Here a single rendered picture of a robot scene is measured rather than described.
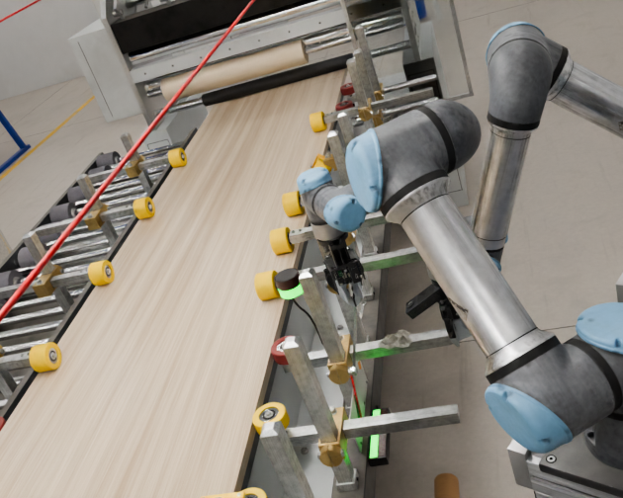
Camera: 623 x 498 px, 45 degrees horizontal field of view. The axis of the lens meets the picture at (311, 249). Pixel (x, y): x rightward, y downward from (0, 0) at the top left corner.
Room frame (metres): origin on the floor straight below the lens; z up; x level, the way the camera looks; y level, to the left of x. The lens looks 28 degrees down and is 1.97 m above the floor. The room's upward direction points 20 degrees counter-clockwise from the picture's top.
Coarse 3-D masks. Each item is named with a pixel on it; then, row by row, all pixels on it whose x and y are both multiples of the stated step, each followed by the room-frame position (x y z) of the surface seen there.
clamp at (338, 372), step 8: (344, 336) 1.59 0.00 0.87; (344, 344) 1.56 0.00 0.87; (352, 344) 1.58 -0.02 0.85; (328, 360) 1.52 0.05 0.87; (344, 360) 1.49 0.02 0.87; (328, 368) 1.50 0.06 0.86; (336, 368) 1.48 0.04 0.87; (344, 368) 1.48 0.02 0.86; (328, 376) 1.49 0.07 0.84; (336, 376) 1.47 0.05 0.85; (344, 376) 1.47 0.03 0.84
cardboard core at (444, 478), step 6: (444, 474) 1.79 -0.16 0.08; (450, 474) 1.79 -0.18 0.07; (438, 480) 1.78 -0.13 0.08; (444, 480) 1.76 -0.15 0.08; (450, 480) 1.76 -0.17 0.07; (456, 480) 1.77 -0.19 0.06; (438, 486) 1.75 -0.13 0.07; (444, 486) 1.74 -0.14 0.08; (450, 486) 1.74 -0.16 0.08; (456, 486) 1.74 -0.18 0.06; (438, 492) 1.73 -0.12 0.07; (444, 492) 1.72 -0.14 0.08; (450, 492) 1.71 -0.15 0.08; (456, 492) 1.72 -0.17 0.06
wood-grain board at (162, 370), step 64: (256, 128) 3.37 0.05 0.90; (192, 192) 2.88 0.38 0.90; (256, 192) 2.64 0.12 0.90; (128, 256) 2.48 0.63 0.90; (192, 256) 2.29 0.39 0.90; (256, 256) 2.13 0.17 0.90; (128, 320) 2.02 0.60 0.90; (192, 320) 1.88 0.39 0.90; (256, 320) 1.76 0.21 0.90; (64, 384) 1.79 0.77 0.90; (128, 384) 1.68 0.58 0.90; (192, 384) 1.57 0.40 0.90; (256, 384) 1.48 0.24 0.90; (0, 448) 1.60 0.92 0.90; (64, 448) 1.50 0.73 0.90; (128, 448) 1.42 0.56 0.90; (192, 448) 1.34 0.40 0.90
